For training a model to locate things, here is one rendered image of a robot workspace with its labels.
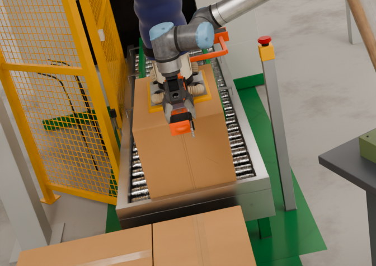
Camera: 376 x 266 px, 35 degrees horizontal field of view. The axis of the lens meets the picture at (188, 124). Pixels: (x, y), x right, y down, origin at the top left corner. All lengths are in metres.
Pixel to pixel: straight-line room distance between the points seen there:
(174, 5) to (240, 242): 1.03
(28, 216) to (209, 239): 1.43
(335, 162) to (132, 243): 0.91
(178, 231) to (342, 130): 1.95
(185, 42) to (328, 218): 1.65
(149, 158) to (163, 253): 0.43
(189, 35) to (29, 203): 1.80
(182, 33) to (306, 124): 2.40
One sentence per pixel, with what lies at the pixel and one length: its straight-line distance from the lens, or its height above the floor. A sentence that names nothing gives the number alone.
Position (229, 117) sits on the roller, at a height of 0.52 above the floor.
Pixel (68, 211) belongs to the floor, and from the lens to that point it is 4.00.
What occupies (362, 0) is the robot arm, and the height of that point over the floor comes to 1.46.
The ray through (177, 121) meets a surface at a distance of 2.20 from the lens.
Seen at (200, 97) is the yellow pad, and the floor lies 0.97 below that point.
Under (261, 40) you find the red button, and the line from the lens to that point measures 3.02.
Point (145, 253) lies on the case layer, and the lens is 2.52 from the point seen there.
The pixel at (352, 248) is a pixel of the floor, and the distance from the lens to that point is 3.21.
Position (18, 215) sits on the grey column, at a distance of 3.62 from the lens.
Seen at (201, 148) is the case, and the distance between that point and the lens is 2.62.
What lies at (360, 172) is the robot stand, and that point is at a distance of 2.40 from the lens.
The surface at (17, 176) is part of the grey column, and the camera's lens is 3.48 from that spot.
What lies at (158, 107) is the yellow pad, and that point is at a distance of 2.68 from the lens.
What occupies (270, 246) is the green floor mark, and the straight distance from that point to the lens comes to 3.27.
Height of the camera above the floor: 2.05
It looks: 26 degrees down
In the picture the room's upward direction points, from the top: 13 degrees counter-clockwise
